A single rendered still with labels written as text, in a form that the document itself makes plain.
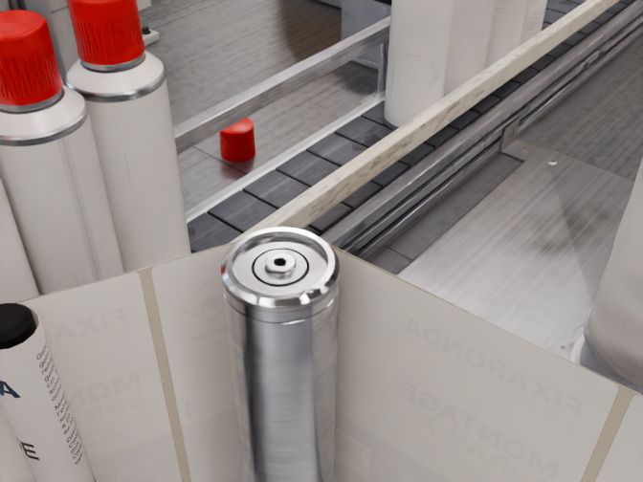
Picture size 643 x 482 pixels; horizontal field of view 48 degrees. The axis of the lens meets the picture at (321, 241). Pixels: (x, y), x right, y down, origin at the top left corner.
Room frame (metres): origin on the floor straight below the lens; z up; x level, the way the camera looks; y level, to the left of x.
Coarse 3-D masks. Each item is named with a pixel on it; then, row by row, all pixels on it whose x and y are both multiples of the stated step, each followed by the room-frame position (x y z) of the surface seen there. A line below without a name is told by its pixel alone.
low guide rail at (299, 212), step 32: (608, 0) 0.80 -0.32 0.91; (544, 32) 0.70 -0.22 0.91; (512, 64) 0.63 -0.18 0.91; (448, 96) 0.56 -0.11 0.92; (480, 96) 0.59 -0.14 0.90; (416, 128) 0.51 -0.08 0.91; (352, 160) 0.46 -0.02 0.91; (384, 160) 0.48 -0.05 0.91; (320, 192) 0.42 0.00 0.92; (352, 192) 0.45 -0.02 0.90; (256, 224) 0.38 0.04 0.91; (288, 224) 0.39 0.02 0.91
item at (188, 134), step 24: (384, 24) 0.60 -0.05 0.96; (336, 48) 0.55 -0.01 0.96; (360, 48) 0.57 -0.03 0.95; (288, 72) 0.51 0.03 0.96; (312, 72) 0.52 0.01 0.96; (240, 96) 0.47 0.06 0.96; (264, 96) 0.48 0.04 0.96; (192, 120) 0.44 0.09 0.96; (216, 120) 0.44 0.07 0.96; (192, 144) 0.43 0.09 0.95
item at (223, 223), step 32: (576, 0) 0.87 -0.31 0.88; (576, 32) 0.78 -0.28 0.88; (544, 64) 0.70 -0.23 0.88; (352, 128) 0.57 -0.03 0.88; (384, 128) 0.57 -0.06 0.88; (448, 128) 0.57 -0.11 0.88; (288, 160) 0.51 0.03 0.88; (320, 160) 0.51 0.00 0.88; (416, 160) 0.52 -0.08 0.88; (256, 192) 0.47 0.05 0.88; (288, 192) 0.47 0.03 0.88; (192, 224) 0.43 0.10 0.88; (224, 224) 0.43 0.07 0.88; (320, 224) 0.43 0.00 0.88
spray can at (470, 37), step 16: (464, 0) 0.61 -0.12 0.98; (480, 0) 0.61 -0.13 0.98; (464, 16) 0.61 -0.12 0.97; (480, 16) 0.61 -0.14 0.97; (464, 32) 0.61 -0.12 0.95; (480, 32) 0.61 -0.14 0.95; (464, 48) 0.61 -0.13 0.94; (480, 48) 0.61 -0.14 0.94; (448, 64) 0.61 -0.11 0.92; (464, 64) 0.61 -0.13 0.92; (480, 64) 0.61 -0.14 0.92; (448, 80) 0.61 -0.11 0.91; (464, 80) 0.61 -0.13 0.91
